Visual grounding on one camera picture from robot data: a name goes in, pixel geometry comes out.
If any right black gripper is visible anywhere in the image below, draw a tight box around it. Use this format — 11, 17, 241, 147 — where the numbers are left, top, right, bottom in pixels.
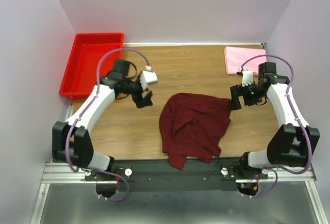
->
229, 82, 266, 110

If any maroon t shirt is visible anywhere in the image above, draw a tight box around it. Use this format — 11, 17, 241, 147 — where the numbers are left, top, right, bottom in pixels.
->
159, 93, 231, 170

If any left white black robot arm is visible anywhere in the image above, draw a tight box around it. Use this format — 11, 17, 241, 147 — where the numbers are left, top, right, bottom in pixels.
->
52, 59, 158, 180

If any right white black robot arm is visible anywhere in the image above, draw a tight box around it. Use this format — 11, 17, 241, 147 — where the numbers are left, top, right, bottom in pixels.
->
230, 62, 320, 179

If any folded pink t shirt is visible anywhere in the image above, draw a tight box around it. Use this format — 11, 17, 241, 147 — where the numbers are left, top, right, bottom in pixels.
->
224, 46, 266, 76

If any red plastic bin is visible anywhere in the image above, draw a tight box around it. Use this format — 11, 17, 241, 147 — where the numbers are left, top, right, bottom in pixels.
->
59, 33, 124, 100

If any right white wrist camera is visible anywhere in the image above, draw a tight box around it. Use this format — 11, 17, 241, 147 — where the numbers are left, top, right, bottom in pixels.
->
242, 70, 254, 87

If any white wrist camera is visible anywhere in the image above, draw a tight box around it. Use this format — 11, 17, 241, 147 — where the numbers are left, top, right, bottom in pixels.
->
139, 71, 158, 91
242, 70, 254, 87

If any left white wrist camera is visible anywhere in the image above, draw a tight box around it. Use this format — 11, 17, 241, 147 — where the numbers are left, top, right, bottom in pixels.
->
139, 71, 158, 91

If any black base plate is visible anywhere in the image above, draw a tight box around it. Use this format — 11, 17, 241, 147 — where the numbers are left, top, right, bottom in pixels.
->
85, 158, 269, 193

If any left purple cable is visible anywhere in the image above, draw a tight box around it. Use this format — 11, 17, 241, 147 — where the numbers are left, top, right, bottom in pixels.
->
64, 48, 153, 201

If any aluminium frame rail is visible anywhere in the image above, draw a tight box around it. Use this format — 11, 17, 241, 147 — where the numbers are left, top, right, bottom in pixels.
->
41, 163, 317, 184

